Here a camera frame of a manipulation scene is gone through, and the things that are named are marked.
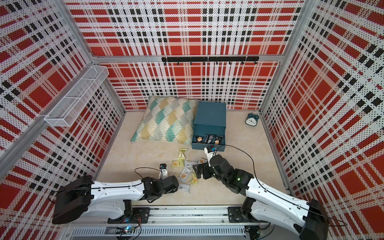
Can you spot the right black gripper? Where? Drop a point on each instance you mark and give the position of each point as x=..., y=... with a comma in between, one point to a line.
x=198, y=171

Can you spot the yellow cookie packet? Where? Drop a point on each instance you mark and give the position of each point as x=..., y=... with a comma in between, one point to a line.
x=193, y=179
x=182, y=152
x=178, y=164

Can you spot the yellow cookie packet top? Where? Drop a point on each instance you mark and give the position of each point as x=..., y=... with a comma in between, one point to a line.
x=182, y=152

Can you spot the black cookie packet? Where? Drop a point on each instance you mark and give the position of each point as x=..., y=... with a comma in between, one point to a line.
x=209, y=139
x=219, y=139
x=200, y=139

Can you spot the teal three-drawer cabinet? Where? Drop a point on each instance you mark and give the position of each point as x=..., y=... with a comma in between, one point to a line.
x=210, y=119

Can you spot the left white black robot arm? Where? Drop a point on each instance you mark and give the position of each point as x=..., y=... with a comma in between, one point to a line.
x=87, y=198

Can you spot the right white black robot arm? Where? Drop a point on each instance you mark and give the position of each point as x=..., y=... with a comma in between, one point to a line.
x=308, y=220

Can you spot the white cookie packet right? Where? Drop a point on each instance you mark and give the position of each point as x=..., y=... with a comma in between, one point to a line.
x=202, y=161

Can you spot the white cookie packet centre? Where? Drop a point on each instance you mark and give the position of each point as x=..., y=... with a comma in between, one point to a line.
x=190, y=164

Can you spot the white cookie packet bottom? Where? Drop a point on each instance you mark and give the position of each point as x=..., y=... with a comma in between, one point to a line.
x=184, y=187

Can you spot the patterned green yellow pillow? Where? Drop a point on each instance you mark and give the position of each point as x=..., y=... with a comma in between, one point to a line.
x=167, y=119

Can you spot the teal alarm clock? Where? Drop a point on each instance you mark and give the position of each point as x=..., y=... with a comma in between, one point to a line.
x=252, y=119

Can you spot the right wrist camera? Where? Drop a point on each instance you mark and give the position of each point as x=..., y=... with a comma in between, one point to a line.
x=210, y=151

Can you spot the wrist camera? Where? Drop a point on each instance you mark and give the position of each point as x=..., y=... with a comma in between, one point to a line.
x=163, y=171
x=210, y=151

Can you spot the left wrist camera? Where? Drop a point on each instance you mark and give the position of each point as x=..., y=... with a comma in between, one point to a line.
x=163, y=171

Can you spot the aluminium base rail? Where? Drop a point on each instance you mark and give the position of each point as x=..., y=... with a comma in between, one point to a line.
x=184, y=221

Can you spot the black wall hook rail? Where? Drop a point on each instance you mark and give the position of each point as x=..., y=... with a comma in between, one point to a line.
x=209, y=59

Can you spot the white wire mesh basket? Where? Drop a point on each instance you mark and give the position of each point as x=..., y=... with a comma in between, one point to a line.
x=68, y=109

